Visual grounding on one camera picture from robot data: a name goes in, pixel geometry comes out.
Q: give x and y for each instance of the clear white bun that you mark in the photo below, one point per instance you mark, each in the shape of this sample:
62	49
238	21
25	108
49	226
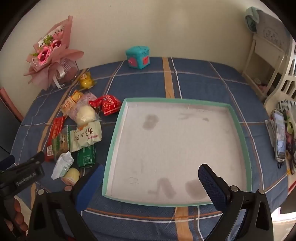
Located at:
85	115

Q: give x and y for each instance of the beige roll cake packet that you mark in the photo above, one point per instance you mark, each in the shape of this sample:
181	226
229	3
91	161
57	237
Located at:
70	103

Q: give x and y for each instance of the pink wrapped flower bouquet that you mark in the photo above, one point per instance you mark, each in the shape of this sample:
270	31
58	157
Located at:
48	51

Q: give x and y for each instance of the dark green snack packet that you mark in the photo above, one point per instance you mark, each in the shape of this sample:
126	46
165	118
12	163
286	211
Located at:
86	156

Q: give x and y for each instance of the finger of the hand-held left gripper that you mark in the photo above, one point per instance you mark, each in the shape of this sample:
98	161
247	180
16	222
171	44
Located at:
32	161

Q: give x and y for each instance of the yellow jelly cup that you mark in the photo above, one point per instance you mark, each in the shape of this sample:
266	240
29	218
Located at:
72	175

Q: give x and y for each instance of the teal rimmed cardboard tray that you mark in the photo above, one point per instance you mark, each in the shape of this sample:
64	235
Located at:
175	150

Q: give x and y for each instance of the long red patterned packet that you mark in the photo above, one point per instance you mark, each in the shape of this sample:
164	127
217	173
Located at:
55	132

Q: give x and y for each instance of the teal cube toy box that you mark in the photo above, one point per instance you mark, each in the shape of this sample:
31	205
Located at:
137	58

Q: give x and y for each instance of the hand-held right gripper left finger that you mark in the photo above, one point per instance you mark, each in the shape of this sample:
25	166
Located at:
90	185

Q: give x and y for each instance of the yellow cake snack packet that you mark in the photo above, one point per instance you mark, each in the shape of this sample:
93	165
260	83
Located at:
86	81

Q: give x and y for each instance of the pink snack packet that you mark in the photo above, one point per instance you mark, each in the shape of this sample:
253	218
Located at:
89	97

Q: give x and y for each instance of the pink bed frame edge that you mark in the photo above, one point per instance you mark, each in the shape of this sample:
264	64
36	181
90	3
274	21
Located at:
9	102

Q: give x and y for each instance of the grey cloth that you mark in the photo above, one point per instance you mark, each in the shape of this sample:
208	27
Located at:
270	30

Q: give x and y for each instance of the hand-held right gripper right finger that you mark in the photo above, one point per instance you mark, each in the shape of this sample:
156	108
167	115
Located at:
211	185

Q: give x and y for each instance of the grey phone stand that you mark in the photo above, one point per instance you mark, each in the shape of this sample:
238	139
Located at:
269	129

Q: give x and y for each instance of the teal cloth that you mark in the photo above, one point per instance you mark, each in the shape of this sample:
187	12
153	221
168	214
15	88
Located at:
252	19

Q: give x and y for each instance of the clear glass vase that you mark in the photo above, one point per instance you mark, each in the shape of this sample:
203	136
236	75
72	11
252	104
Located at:
68	74

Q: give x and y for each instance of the person's left hand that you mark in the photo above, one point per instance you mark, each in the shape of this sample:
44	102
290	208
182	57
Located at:
17	217

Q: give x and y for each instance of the red square snack packet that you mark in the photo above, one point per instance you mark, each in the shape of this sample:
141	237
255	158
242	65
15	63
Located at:
108	104

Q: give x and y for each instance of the green and white bag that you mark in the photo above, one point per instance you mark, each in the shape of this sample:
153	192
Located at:
285	105

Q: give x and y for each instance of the smartphone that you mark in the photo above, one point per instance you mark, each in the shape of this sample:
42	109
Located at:
278	134

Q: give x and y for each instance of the small white snack packet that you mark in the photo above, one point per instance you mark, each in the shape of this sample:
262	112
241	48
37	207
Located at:
61	165

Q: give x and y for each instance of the pale green calligraphy packet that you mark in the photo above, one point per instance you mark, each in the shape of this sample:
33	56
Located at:
86	135

